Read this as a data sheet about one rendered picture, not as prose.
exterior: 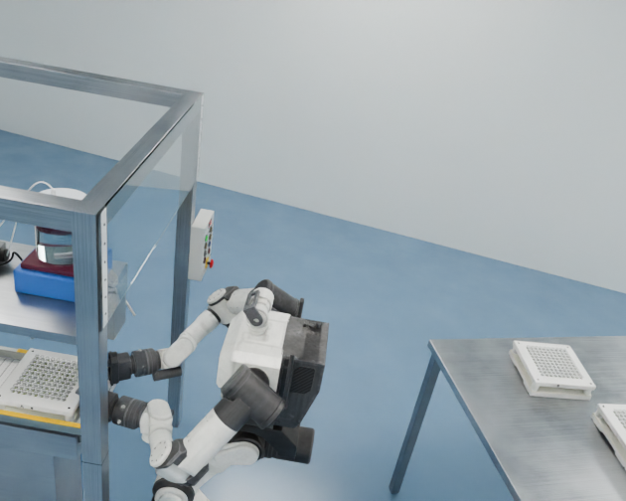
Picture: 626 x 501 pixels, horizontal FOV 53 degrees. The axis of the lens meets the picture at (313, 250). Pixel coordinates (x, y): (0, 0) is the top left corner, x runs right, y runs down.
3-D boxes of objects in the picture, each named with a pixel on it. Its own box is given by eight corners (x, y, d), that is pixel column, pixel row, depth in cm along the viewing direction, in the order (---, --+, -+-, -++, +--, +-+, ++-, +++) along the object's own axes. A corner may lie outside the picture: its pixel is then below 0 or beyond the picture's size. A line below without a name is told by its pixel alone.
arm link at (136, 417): (121, 437, 188) (156, 448, 187) (126, 406, 186) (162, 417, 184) (137, 420, 199) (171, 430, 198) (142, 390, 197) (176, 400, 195)
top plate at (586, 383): (567, 348, 258) (569, 345, 256) (594, 391, 236) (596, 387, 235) (512, 344, 254) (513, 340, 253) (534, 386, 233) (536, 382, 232)
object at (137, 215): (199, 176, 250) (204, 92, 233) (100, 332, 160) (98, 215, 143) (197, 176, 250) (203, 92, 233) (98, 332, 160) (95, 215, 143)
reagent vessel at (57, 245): (100, 245, 184) (99, 187, 175) (78, 271, 171) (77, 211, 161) (49, 236, 184) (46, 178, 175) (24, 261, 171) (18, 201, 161)
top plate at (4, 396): (-9, 404, 188) (-9, 398, 187) (30, 352, 209) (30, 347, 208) (72, 417, 188) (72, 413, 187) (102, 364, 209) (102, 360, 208)
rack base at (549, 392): (563, 358, 260) (565, 353, 259) (589, 400, 239) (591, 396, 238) (508, 353, 257) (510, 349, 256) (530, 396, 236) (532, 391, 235)
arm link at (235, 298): (224, 281, 228) (255, 277, 210) (244, 307, 232) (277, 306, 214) (202, 302, 222) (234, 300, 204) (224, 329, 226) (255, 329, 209)
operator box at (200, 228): (210, 261, 282) (215, 210, 269) (201, 281, 267) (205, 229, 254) (197, 258, 282) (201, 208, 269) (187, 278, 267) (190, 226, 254)
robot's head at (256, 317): (275, 308, 180) (262, 287, 177) (271, 326, 173) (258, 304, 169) (256, 315, 182) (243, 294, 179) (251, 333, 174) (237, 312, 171)
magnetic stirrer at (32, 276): (113, 265, 192) (112, 240, 187) (84, 305, 173) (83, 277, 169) (49, 253, 192) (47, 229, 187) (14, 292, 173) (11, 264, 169)
